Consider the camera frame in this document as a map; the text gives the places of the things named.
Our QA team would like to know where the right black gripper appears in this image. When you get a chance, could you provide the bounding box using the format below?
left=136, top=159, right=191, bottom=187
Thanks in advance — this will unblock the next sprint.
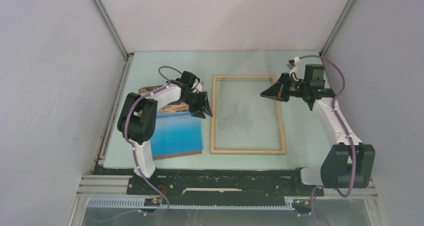
left=259, top=73, right=308, bottom=103

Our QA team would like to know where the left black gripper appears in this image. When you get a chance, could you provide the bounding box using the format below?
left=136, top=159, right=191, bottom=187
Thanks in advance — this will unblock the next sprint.
left=180, top=91, right=213, bottom=120

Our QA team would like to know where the landscape photo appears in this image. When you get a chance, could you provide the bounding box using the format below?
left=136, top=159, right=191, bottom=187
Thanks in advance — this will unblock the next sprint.
left=133, top=83, right=203, bottom=160

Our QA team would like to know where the wooden picture frame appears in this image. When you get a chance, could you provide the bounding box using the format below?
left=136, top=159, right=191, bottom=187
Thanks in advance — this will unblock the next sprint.
left=210, top=75, right=287, bottom=155

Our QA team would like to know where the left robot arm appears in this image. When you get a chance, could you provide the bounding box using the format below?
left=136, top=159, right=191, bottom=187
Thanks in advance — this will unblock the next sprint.
left=117, top=71, right=213, bottom=194

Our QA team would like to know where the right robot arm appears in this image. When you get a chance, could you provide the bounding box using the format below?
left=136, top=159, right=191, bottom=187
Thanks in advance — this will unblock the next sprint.
left=260, top=64, right=376, bottom=195

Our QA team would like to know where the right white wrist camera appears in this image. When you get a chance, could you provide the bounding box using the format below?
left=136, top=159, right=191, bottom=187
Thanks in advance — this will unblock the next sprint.
left=286, top=56, right=300, bottom=71

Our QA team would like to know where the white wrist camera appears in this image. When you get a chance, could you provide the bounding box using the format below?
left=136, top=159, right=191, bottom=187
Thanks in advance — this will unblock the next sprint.
left=198, top=80, right=205, bottom=87
left=286, top=56, right=300, bottom=71

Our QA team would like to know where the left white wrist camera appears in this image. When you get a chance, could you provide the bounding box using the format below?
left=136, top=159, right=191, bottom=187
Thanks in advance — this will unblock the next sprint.
left=198, top=80, right=205, bottom=87

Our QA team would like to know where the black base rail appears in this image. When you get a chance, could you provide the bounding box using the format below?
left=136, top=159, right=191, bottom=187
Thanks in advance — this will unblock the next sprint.
left=126, top=169, right=313, bottom=206

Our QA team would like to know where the white cable duct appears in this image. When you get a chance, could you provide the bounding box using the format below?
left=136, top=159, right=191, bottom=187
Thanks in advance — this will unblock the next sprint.
left=86, top=197, right=309, bottom=210

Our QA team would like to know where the right aluminium corner post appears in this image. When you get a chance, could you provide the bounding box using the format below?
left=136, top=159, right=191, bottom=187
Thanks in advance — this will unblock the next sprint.
left=319, top=0, right=357, bottom=56

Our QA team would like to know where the aluminium corner post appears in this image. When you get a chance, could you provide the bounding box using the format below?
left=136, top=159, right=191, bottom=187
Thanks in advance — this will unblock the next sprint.
left=91, top=0, right=130, bottom=61
left=319, top=0, right=357, bottom=56

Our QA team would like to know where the left aluminium corner post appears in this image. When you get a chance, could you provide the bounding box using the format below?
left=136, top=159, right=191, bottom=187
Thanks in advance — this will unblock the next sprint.
left=91, top=0, right=130, bottom=61

